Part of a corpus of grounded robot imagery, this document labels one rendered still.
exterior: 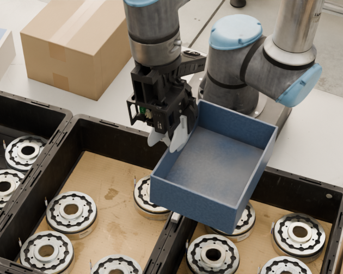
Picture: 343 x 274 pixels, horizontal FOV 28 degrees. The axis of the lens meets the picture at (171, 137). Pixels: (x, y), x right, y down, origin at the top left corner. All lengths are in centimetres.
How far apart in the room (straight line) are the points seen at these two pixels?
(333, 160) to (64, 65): 73
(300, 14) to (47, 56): 73
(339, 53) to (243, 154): 202
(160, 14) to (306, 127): 94
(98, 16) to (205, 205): 90
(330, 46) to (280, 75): 177
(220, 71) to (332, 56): 164
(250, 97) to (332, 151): 27
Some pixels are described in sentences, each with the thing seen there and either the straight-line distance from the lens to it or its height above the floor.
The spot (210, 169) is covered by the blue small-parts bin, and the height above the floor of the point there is 107.
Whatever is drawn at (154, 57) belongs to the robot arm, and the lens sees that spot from 98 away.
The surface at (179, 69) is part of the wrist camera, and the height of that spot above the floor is 128.
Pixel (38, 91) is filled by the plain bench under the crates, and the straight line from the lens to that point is 189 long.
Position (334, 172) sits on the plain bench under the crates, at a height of 70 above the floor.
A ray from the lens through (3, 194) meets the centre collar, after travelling 144.
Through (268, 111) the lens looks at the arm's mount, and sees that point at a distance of 169.
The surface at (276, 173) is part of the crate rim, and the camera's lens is 139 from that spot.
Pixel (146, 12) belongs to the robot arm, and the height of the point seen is 141.
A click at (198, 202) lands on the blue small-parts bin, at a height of 111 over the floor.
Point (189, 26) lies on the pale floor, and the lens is 325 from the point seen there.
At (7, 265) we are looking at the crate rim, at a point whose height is 93.
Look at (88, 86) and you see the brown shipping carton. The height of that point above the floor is 75.
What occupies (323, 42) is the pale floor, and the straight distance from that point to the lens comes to 325.
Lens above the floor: 197
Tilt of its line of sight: 47 degrees down
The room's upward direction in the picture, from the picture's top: 2 degrees clockwise
